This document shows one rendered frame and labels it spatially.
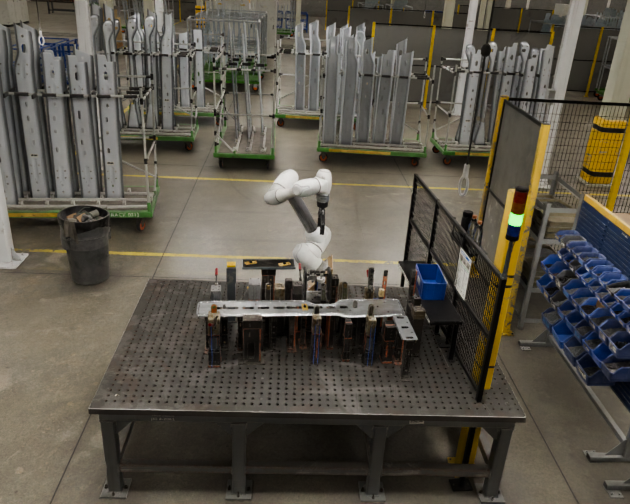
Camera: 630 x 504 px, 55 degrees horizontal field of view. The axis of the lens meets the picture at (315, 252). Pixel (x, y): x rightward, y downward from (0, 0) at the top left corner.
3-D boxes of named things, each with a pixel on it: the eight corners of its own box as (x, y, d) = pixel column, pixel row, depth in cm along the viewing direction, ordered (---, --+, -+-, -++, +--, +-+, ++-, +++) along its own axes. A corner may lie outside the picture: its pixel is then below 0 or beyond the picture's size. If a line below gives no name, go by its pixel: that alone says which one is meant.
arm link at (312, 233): (309, 254, 490) (322, 235, 500) (325, 257, 480) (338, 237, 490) (266, 183, 442) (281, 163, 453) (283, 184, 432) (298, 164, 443)
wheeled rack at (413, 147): (315, 163, 1057) (321, 57, 983) (316, 147, 1147) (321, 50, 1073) (424, 169, 1058) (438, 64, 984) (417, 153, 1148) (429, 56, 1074)
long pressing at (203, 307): (195, 319, 385) (195, 317, 385) (197, 301, 405) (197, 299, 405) (406, 317, 402) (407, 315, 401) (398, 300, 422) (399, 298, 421)
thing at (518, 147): (514, 336, 575) (562, 126, 491) (500, 335, 574) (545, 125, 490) (475, 272, 696) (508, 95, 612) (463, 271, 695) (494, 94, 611)
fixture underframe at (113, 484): (99, 498, 376) (88, 414, 348) (153, 350, 522) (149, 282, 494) (505, 503, 389) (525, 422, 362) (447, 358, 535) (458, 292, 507)
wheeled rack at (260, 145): (274, 171, 998) (277, 60, 924) (213, 169, 991) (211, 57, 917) (275, 141, 1171) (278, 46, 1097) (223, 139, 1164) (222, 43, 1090)
